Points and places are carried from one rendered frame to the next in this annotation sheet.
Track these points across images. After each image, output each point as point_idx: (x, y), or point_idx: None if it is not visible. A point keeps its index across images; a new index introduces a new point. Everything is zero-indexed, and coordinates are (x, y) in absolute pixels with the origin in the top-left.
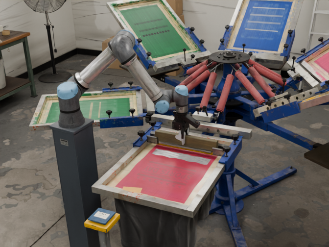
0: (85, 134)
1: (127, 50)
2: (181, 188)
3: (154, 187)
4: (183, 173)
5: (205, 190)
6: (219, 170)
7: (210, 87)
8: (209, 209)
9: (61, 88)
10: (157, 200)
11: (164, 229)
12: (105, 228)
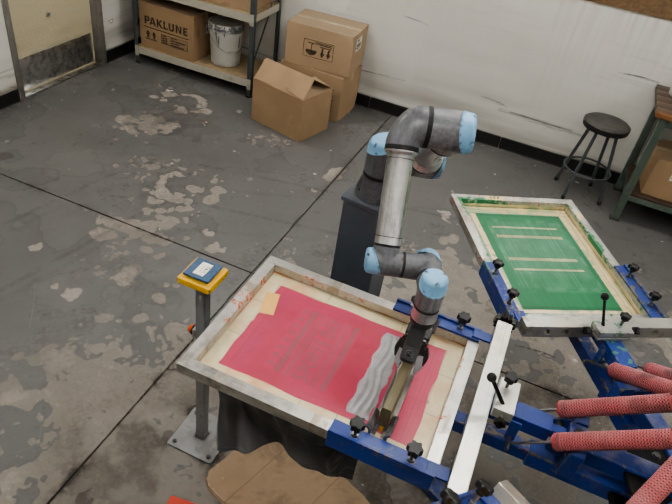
0: (366, 220)
1: (394, 130)
2: (265, 364)
3: (272, 330)
4: (313, 370)
5: (234, 387)
6: (304, 417)
7: (619, 403)
8: (321, 471)
9: (377, 135)
10: (217, 323)
11: None
12: (178, 276)
